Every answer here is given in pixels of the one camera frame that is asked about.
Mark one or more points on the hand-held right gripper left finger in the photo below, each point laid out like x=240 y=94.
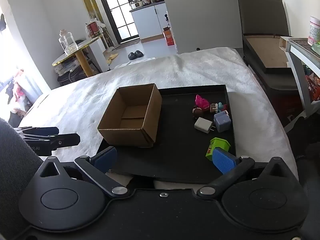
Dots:
x=106 y=158

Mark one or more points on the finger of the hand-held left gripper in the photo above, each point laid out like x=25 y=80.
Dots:
x=48 y=130
x=67 y=139

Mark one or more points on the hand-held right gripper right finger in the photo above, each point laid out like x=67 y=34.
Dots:
x=223 y=161

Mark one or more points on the green cube toy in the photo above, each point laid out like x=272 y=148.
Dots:
x=218 y=143

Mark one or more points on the blue-grey cube charger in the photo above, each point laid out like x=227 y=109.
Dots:
x=222 y=123

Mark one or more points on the white plug charger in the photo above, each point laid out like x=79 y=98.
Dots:
x=202 y=125

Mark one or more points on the black tray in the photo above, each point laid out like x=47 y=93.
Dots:
x=180 y=145

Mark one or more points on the brown cardboard box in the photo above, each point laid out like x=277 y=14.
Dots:
x=150 y=110

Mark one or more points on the person's left forearm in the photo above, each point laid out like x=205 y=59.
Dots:
x=15 y=155

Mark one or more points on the white fluffy blanket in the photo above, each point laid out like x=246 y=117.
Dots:
x=87 y=100

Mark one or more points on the pile of clothes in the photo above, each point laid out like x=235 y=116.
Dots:
x=17 y=90

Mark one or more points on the small multicoloured toy figure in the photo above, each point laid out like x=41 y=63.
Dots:
x=220 y=107

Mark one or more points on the brown toy figure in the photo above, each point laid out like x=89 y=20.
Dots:
x=197 y=112

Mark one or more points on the pink toy figure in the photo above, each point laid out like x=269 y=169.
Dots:
x=202 y=102

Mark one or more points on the round gold table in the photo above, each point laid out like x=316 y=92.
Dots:
x=82 y=57

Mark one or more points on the clear glass jar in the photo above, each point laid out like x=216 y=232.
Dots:
x=67 y=42

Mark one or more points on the beige slipper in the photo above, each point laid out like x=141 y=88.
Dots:
x=112 y=57

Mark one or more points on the black slipper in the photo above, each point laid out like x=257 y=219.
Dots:
x=139 y=53
x=131 y=55

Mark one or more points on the red can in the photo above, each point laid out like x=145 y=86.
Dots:
x=93 y=30

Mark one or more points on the orange plastic crate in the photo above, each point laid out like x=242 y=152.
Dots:
x=313 y=87

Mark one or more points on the white shelf rack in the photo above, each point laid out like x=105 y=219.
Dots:
x=297 y=62

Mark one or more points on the orange carton box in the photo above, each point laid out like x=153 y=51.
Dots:
x=169 y=37

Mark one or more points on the black framed glass door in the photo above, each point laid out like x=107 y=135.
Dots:
x=100 y=0

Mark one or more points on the white kitchen cabinet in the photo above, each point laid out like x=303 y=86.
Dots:
x=147 y=20

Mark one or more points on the black spray bottle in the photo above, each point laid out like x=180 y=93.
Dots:
x=165 y=20

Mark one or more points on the white rice cooker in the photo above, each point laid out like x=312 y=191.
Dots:
x=136 y=5

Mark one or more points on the grey armchair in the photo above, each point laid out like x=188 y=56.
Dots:
x=262 y=15

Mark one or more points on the pink white canister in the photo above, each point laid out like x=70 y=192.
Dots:
x=315 y=31

